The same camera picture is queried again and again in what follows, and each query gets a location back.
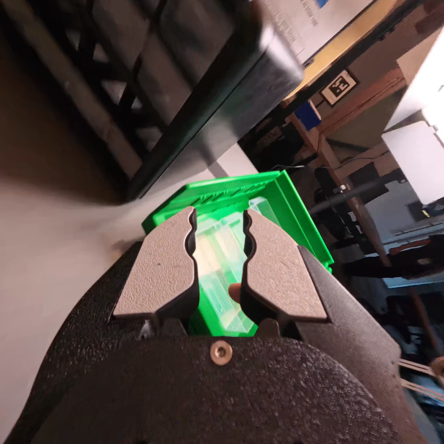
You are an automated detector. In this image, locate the black-and-white marker tag sign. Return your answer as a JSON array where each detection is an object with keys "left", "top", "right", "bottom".
[{"left": 319, "top": 69, "right": 359, "bottom": 106}]

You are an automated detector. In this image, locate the blue box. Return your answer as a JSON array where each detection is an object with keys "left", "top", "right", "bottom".
[{"left": 293, "top": 101, "right": 322, "bottom": 131}]

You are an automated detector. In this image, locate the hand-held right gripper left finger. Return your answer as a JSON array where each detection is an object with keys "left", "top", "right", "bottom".
[{"left": 112, "top": 206, "right": 201, "bottom": 328}]

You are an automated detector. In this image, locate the pale desk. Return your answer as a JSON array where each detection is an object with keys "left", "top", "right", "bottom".
[{"left": 0, "top": 31, "right": 259, "bottom": 441}]

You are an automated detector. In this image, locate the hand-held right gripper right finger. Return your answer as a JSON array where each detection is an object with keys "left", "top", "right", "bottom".
[{"left": 239, "top": 208, "right": 329, "bottom": 325}]

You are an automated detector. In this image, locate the white lit panel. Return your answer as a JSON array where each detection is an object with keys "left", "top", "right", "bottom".
[{"left": 382, "top": 120, "right": 444, "bottom": 206}]

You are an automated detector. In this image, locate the black drawer cabinet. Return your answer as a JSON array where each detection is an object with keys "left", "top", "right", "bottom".
[{"left": 0, "top": 0, "right": 306, "bottom": 202}]

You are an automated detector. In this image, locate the wooden frame shelf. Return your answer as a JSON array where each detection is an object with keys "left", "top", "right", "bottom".
[{"left": 282, "top": 66, "right": 444, "bottom": 269}]

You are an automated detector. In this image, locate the green plastic bin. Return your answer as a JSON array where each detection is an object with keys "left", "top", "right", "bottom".
[{"left": 142, "top": 170, "right": 334, "bottom": 337}]

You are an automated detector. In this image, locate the grid of clear drawers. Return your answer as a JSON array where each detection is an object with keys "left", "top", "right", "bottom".
[{"left": 52, "top": 0, "right": 243, "bottom": 177}]

